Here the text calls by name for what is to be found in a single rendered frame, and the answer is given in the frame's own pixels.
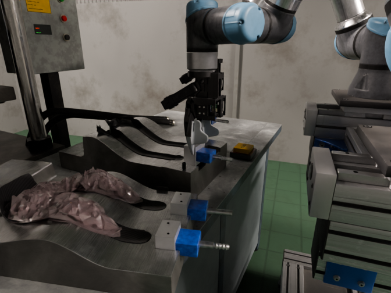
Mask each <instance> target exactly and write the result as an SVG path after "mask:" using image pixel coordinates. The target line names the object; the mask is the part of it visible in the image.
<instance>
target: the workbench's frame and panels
mask: <svg viewBox="0 0 391 293"><path fill-rule="evenodd" d="M281 129H282V126H281V127H280V128H279V129H278V131H277V132H276V133H275V135H274V136H273V137H272V138H271V140H270V141H269V142H268V143H267V145H266V146H265V148H264V149H263V150H262V151H261V153H260V154H259V155H258V156H257V158H256V159H255V161H253V163H252V164H251V166H250V167H249V168H248V169H247V171H246V172H245V173H244V174H243V176H242V177H241V179H240V180H239V181H238V182H237V184H236V185H235V186H234V187H233V189H232V190H231V192H229V194H228V195H227V197H226V198H225V199H224V200H223V202H222V203H221V204H220V205H219V207H218V208H217V209H224V210H232V211H233V213H232V216H226V215H215V214H213V215H212V216H211V217H210V218H209V220H208V221H207V222H206V224H205V225H204V226H203V228H202V229H201V230H200V231H201V241H210V242H214V244H216V243H219V244H220V243H221V244H228V245H230V248H229V250H226V249H224V250H223V249H219V248H218V249H216V248H213V249H210V248H200V249H199V253H198V257H197V258H194V257H189V256H185V259H184V262H183V266H182V270H181V272H180V276H179V280H178V283H177V287H176V291H175V293H236V291H237V289H238V287H239V284H240V282H241V279H242V278H243V276H244V273H245V271H246V268H247V266H248V264H249V262H250V259H251V257H252V255H253V253H254V251H257V250H258V247H259V245H260V235H261V224H262V213H263V206H264V195H265V183H266V172H267V165H268V154H269V147H270V146H271V144H272V143H273V142H274V140H275V139H276V137H277V136H278V135H279V133H280V132H281Z"/></svg>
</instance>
